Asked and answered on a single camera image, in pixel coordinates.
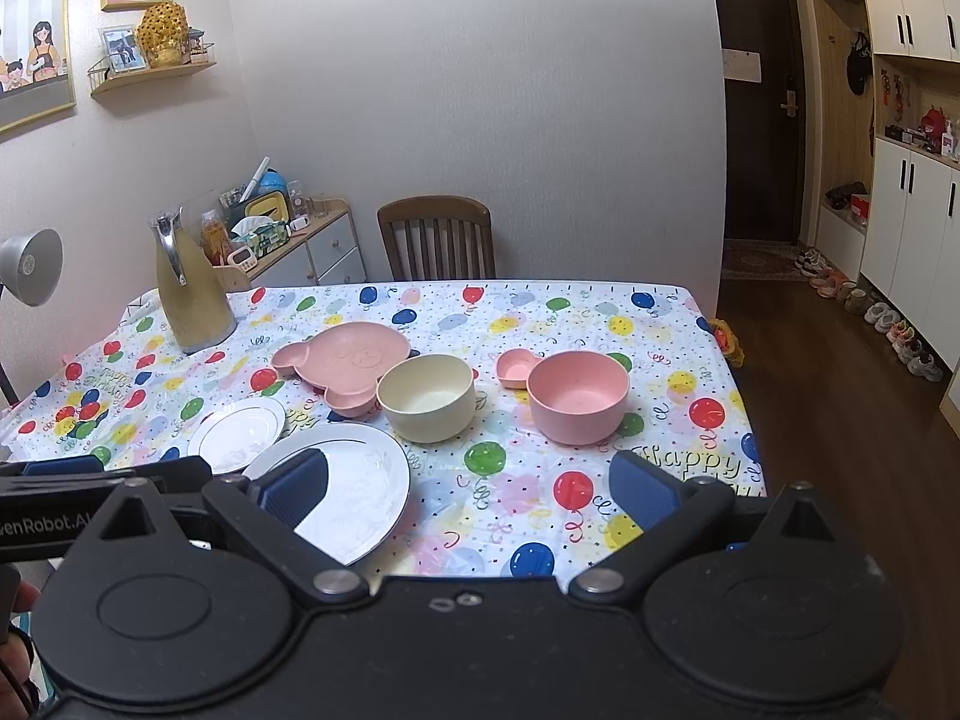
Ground small photo frame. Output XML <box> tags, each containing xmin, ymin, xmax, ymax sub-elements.
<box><xmin>99</xmin><ymin>25</ymin><xmax>148</xmax><ymax>75</ymax></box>

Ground large framed family picture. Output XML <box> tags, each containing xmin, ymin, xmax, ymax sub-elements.
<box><xmin>0</xmin><ymin>0</ymin><xmax>75</xmax><ymax>133</ymax></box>

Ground dark entrance door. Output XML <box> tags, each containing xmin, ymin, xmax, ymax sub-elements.
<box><xmin>716</xmin><ymin>0</ymin><xmax>805</xmax><ymax>242</ymax></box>

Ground large white plate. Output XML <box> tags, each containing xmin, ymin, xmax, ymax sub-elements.
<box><xmin>244</xmin><ymin>422</ymin><xmax>410</xmax><ymax>566</ymax></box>

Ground small white plate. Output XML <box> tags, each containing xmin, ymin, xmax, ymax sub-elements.
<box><xmin>189</xmin><ymin>397</ymin><xmax>286</xmax><ymax>476</ymax></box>

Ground pink bowl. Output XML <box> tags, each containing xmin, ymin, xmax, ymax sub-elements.
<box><xmin>527</xmin><ymin>349</ymin><xmax>630</xmax><ymax>447</ymax></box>

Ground white drawer side cabinet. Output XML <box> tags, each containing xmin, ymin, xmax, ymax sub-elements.
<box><xmin>215</xmin><ymin>199</ymin><xmax>368</xmax><ymax>293</ymax></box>

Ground small pink heart dish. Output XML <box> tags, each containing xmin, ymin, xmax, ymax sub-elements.
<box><xmin>494</xmin><ymin>348</ymin><xmax>540</xmax><ymax>390</ymax></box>

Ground patterned door mat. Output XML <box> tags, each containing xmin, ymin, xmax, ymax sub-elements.
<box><xmin>721</xmin><ymin>239</ymin><xmax>807</xmax><ymax>283</ymax></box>

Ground gold thermos jug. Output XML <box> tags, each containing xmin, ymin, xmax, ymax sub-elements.
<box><xmin>151</xmin><ymin>210</ymin><xmax>236</xmax><ymax>355</ymax></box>

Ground cream bowl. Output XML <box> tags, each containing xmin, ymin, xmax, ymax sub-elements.
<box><xmin>376</xmin><ymin>355</ymin><xmax>475</xmax><ymax>444</ymax></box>

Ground white kitchen timer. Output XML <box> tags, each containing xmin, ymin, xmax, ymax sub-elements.
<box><xmin>228</xmin><ymin>245</ymin><xmax>257</xmax><ymax>273</ymax></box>

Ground wooden wall shelf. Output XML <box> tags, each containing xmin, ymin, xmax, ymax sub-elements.
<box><xmin>88</xmin><ymin>60</ymin><xmax>217</xmax><ymax>98</ymax></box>

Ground yellow toy on floor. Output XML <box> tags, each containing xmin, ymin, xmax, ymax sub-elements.
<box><xmin>709</xmin><ymin>319</ymin><xmax>745</xmax><ymax>369</ymax></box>

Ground brown wooden chair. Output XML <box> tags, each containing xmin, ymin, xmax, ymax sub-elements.
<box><xmin>377</xmin><ymin>195</ymin><xmax>496</xmax><ymax>281</ymax></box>

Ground person left hand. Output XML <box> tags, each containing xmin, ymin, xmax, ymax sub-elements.
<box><xmin>2</xmin><ymin>580</ymin><xmax>39</xmax><ymax>720</ymax></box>

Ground gold flower ornament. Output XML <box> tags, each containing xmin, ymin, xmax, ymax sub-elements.
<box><xmin>137</xmin><ymin>0</ymin><xmax>189</xmax><ymax>68</ymax></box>

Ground balloon print tablecloth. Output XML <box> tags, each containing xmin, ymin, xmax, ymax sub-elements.
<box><xmin>2</xmin><ymin>281</ymin><xmax>765</xmax><ymax>578</ymax></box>

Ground pink bear-shaped plate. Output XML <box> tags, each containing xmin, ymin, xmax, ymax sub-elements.
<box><xmin>270</xmin><ymin>322</ymin><xmax>410</xmax><ymax>418</ymax></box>

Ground white wardrobe cabinets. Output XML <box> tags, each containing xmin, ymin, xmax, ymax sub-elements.
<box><xmin>812</xmin><ymin>0</ymin><xmax>958</xmax><ymax>364</ymax></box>

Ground green tissue box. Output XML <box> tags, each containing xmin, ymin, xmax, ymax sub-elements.
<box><xmin>229</xmin><ymin>216</ymin><xmax>290</xmax><ymax>259</ymax></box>

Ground grey desk lamp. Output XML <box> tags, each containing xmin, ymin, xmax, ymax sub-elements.
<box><xmin>0</xmin><ymin>227</ymin><xmax>65</xmax><ymax>407</ymax></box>

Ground blue yellow container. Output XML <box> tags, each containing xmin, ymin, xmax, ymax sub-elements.
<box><xmin>244</xmin><ymin>169</ymin><xmax>290</xmax><ymax>223</ymax></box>

